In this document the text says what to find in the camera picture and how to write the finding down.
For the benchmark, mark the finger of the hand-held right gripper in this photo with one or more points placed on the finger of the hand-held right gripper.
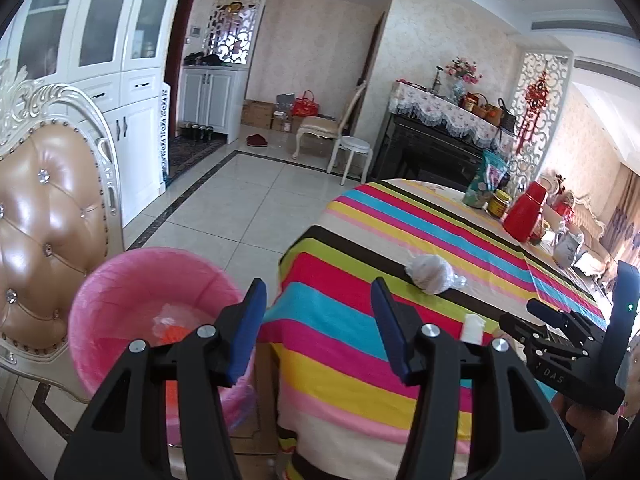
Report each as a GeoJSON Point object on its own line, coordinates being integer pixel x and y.
{"type": "Point", "coordinates": [520, 331]}
{"type": "Point", "coordinates": [547, 312]}

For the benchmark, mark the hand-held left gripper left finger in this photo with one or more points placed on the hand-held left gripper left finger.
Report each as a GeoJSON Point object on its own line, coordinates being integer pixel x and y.
{"type": "Point", "coordinates": [245, 330]}

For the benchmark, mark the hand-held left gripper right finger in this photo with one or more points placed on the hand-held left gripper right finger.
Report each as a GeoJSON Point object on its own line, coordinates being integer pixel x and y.
{"type": "Point", "coordinates": [392, 330]}

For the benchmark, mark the pink-lined waste bin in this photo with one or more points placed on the pink-lined waste bin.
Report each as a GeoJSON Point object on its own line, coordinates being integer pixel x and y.
{"type": "Point", "coordinates": [125, 280]}

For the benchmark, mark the person's right hand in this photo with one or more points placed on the person's right hand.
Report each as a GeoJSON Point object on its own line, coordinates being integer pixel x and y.
{"type": "Point", "coordinates": [590, 425]}

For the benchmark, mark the white ceramic jug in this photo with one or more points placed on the white ceramic jug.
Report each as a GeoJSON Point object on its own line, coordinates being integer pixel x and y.
{"type": "Point", "coordinates": [567, 250]}

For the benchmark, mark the crumpled clear plastic bag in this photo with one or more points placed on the crumpled clear plastic bag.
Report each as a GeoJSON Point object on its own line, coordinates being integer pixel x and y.
{"type": "Point", "coordinates": [430, 272]}

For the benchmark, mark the orange foam net sleeve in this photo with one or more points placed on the orange foam net sleeve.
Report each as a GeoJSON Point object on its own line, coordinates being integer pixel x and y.
{"type": "Point", "coordinates": [175, 335]}

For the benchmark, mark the small dark jar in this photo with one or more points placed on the small dark jar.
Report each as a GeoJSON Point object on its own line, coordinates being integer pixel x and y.
{"type": "Point", "coordinates": [540, 234]}

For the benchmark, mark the ornate cream sofa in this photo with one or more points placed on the ornate cream sofa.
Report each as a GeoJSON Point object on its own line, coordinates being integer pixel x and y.
{"type": "Point", "coordinates": [590, 240]}

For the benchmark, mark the red thermos jug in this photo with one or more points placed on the red thermos jug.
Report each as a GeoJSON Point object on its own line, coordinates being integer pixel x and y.
{"type": "Point", "coordinates": [522, 215]}

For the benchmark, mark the striped colourful tablecloth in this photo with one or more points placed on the striped colourful tablecloth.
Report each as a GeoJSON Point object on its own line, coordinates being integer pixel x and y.
{"type": "Point", "coordinates": [375, 230]}

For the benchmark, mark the red gift box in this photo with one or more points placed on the red gift box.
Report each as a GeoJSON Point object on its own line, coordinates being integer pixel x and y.
{"type": "Point", "coordinates": [565, 211]}

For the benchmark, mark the yellow-lidded jar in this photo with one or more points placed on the yellow-lidded jar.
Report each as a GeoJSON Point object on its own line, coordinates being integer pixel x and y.
{"type": "Point", "coordinates": [499, 205]}

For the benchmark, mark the brown patterned curtain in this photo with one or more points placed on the brown patterned curtain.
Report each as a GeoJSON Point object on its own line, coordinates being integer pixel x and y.
{"type": "Point", "coordinates": [625, 210]}

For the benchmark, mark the teal snack bag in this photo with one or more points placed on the teal snack bag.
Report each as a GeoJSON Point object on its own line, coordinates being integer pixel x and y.
{"type": "Point", "coordinates": [482, 180]}

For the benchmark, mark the black piano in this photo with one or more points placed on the black piano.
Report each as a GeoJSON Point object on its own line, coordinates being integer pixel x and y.
{"type": "Point", "coordinates": [425, 155]}

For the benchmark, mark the dark patterned door mat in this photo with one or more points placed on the dark patterned door mat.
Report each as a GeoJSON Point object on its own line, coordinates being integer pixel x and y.
{"type": "Point", "coordinates": [195, 152]}

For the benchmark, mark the white round stool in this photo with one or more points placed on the white round stool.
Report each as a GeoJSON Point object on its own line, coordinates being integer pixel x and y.
{"type": "Point", "coordinates": [352, 147]}

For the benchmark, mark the red slippers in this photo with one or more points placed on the red slippers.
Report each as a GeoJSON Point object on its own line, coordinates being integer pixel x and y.
{"type": "Point", "coordinates": [256, 141]}

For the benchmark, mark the black handbag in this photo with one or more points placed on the black handbag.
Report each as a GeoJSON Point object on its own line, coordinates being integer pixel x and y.
{"type": "Point", "coordinates": [507, 119]}

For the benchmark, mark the white lattice partition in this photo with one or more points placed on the white lattice partition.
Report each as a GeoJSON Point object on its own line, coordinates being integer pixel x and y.
{"type": "Point", "coordinates": [557, 110]}

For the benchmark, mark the orange wicker basket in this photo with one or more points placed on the orange wicker basket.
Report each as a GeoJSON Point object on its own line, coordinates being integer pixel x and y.
{"type": "Point", "coordinates": [492, 116]}

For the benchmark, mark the row of dark shoes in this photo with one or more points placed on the row of dark shoes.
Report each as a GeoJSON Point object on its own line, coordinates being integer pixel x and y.
{"type": "Point", "coordinates": [197, 131]}

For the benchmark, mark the white patterned standing banner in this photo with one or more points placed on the white patterned standing banner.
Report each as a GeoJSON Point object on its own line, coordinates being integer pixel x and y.
{"type": "Point", "coordinates": [165, 135]}

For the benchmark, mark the white chair with beige seat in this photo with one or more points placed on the white chair with beige seat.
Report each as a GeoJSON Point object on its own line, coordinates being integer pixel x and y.
{"type": "Point", "coordinates": [320, 127]}

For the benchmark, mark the cardboard box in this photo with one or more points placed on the cardboard box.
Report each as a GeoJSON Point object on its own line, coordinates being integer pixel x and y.
{"type": "Point", "coordinates": [257, 114]}

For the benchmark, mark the yellow gift box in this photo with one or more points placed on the yellow gift box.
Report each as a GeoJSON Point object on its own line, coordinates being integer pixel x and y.
{"type": "Point", "coordinates": [467, 101]}

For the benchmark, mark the floral lace cloth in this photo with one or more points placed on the floral lace cloth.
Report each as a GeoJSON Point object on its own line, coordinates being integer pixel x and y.
{"type": "Point", "coordinates": [440, 107]}

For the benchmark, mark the ornate white dining chair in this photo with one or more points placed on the ornate white dining chair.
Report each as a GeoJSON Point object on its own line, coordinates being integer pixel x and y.
{"type": "Point", "coordinates": [45, 220]}

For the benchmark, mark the grey bag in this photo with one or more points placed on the grey bag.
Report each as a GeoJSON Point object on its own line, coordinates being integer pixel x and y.
{"type": "Point", "coordinates": [286, 101]}

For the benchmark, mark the red handbag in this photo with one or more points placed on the red handbag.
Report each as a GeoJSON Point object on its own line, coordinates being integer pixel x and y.
{"type": "Point", "coordinates": [306, 106]}

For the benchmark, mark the white shoe cabinet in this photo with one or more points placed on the white shoe cabinet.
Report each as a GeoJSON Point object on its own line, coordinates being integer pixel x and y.
{"type": "Point", "coordinates": [210, 100]}

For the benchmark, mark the tall white display cabinet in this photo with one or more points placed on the tall white display cabinet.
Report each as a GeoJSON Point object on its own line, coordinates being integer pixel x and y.
{"type": "Point", "coordinates": [140, 110]}

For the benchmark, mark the slim dark bottle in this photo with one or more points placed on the slim dark bottle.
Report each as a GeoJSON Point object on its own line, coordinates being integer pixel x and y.
{"type": "Point", "coordinates": [438, 82]}

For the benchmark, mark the vase of pink flowers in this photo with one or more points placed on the vase of pink flowers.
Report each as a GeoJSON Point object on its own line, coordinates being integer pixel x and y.
{"type": "Point", "coordinates": [462, 72]}

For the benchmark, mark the dark brown door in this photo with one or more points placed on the dark brown door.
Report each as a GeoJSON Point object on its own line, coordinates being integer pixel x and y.
{"type": "Point", "coordinates": [177, 60]}

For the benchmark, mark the red knot wall hanging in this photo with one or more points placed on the red knot wall hanging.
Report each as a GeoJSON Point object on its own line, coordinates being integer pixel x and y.
{"type": "Point", "coordinates": [532, 105]}

